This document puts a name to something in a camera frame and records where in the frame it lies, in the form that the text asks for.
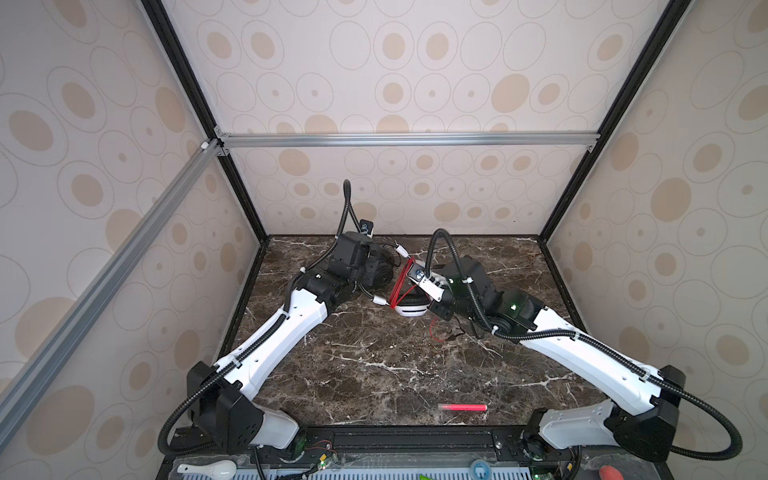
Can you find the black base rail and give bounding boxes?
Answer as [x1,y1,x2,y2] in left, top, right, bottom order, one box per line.
[157,424,673,480]

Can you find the aluminium rail left wall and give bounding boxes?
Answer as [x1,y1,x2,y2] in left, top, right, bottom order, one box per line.
[1,138,223,449]

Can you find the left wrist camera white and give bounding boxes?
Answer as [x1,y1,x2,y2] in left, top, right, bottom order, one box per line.
[360,220,374,236]

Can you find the white red headphones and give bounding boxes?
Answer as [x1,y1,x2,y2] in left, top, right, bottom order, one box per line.
[371,242,436,318]

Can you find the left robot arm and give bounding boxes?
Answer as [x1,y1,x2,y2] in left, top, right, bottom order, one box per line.
[157,180,393,457]

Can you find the horizontal aluminium rail back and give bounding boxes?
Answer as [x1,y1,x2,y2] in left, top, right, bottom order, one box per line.
[221,131,600,149]

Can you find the red round object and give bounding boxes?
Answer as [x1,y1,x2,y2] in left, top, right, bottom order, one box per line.
[598,465,624,480]

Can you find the pink marker pen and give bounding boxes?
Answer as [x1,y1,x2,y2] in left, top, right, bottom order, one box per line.
[438,403,488,412]

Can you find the blue round cap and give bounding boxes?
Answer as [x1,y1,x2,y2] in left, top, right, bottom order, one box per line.
[469,459,492,480]

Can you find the white spoon-shaped tool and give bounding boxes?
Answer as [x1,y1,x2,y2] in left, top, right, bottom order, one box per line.
[177,460,237,480]

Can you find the black frame post left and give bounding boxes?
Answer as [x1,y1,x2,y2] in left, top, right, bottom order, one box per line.
[140,0,269,242]

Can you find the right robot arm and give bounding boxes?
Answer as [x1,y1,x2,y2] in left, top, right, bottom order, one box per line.
[417,228,744,463]

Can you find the black frame post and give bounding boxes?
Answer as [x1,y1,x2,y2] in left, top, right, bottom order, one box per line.
[140,0,269,242]
[538,0,693,246]

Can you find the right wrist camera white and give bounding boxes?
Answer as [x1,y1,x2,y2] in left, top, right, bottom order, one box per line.
[407,263,445,302]

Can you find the black frame post right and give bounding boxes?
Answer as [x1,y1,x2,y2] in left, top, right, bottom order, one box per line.
[538,0,693,246]

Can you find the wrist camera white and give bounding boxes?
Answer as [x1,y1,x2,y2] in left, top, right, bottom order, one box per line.
[360,220,374,236]
[407,263,445,302]

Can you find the black blue headphones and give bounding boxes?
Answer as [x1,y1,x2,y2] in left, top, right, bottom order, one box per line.
[362,244,400,289]

